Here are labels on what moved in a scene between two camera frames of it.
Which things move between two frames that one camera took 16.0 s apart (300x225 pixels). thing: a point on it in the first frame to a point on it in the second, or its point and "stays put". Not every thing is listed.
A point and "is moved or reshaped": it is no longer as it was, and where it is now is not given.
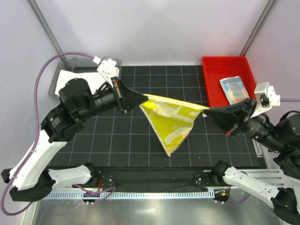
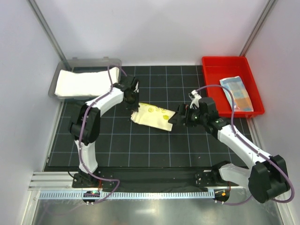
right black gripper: (229, 116) to (188, 111)
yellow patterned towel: (173, 120) is moved or reshaped
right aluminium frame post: (265, 16) stays put
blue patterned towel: (235, 89) stays put
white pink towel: (93, 79) stays put
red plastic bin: (217, 68) stays put
